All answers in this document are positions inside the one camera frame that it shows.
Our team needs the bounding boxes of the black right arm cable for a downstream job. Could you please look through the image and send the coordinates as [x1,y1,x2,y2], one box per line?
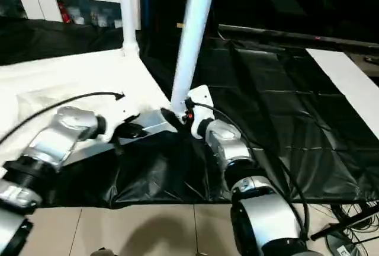
[192,103,311,239]

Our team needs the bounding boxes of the small bottles behind glass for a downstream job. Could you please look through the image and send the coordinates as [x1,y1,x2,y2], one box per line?
[56,0,125,28]

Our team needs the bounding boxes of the white plastic table top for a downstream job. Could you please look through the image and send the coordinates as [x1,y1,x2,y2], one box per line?
[0,47,196,177]

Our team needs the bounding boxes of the white plastic table leg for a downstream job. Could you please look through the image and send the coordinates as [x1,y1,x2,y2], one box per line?
[169,0,220,117]
[117,0,140,56]

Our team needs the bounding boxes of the black plastic mat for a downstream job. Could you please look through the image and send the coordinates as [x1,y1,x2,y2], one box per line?
[0,16,379,209]

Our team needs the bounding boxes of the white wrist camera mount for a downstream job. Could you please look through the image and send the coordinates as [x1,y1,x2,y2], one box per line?
[98,103,143,144]
[187,85,215,139]

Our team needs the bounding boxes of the black floor cables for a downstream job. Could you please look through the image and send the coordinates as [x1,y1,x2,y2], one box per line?
[311,200,379,256]

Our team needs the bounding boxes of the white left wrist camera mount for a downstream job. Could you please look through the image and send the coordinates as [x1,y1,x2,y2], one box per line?
[98,103,143,144]

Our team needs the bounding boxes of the dark metal rail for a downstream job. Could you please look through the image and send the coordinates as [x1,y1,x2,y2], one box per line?
[218,25,379,48]

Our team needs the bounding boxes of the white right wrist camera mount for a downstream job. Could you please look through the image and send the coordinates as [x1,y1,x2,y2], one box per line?
[187,85,215,139]

